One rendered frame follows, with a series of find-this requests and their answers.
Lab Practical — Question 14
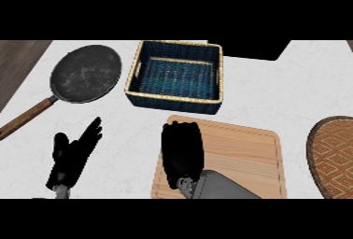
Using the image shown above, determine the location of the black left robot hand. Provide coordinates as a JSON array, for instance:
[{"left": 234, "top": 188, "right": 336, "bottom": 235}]
[{"left": 45, "top": 117, "right": 105, "bottom": 191}]

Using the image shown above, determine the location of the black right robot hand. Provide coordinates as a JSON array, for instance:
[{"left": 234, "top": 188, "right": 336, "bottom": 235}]
[{"left": 160, "top": 120, "right": 206, "bottom": 190}]

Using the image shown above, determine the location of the pale wooden cutting board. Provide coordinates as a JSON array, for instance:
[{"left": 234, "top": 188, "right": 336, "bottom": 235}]
[{"left": 151, "top": 114, "right": 288, "bottom": 200}]

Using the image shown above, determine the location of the blue wicker basket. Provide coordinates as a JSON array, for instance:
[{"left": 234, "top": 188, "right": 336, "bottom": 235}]
[{"left": 124, "top": 40, "right": 225, "bottom": 116}]

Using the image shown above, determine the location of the brown woven patterned placemat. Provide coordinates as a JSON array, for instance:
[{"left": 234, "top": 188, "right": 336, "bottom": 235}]
[{"left": 305, "top": 115, "right": 353, "bottom": 200}]

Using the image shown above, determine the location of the black flat appliance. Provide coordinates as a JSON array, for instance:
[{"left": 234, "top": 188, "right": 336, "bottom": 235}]
[{"left": 206, "top": 40, "right": 293, "bottom": 62}]

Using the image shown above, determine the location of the black frying pan wooden handle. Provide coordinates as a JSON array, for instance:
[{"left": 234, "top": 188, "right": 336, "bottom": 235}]
[{"left": 0, "top": 44, "right": 124, "bottom": 141}]

